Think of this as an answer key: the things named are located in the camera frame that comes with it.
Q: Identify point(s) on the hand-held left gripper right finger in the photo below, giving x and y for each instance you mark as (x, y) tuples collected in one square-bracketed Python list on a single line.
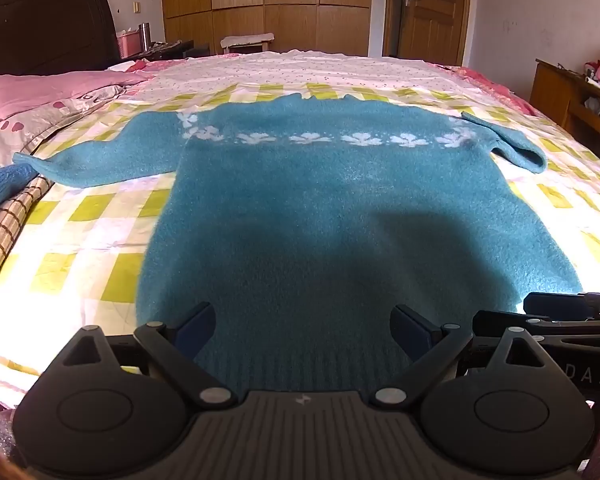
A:
[(409, 330)]

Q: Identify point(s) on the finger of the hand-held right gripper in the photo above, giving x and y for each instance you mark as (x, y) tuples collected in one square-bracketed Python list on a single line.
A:
[(500, 321), (555, 305)]

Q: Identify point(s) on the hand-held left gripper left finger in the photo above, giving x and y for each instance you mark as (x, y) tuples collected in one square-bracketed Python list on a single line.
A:
[(196, 329)]

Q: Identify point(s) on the teal flower pattern sweater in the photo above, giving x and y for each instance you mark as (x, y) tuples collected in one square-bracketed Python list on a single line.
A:
[(305, 210)]

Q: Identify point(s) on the green checked bed sheet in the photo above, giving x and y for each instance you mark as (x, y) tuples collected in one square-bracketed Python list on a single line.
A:
[(95, 240)]

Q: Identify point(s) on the wooden desk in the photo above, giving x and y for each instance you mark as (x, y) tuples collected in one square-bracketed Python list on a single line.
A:
[(550, 90)]

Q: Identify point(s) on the brown checked cloth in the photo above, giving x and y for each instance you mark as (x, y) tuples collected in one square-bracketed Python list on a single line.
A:
[(5, 230)]

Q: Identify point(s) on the pink pillow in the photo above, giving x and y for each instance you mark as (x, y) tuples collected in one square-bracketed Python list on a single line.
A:
[(485, 82), (40, 90)]

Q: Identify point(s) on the blue knitted cloth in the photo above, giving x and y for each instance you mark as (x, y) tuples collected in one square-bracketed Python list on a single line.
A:
[(0, 190)]

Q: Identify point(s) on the pink heart print quilt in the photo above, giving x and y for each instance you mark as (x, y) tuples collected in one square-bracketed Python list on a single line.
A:
[(25, 127)]

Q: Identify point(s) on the dark nightstand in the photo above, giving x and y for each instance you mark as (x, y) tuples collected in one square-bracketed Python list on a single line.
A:
[(180, 49)]

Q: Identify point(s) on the wooden stool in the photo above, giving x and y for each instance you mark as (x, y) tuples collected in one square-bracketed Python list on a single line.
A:
[(247, 46)]

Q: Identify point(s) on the pink box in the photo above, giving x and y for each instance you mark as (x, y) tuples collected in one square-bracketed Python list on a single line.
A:
[(127, 45)]

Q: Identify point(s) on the white stool cloth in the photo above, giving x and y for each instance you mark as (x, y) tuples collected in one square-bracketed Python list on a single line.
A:
[(245, 38)]

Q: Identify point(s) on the metal thermos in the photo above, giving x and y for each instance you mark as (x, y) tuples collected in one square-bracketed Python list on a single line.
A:
[(145, 37)]

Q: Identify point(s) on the wooden door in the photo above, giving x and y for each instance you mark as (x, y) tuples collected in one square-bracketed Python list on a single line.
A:
[(432, 15)]

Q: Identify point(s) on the dark wooden headboard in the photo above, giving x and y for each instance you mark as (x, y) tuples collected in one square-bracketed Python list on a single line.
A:
[(45, 25)]

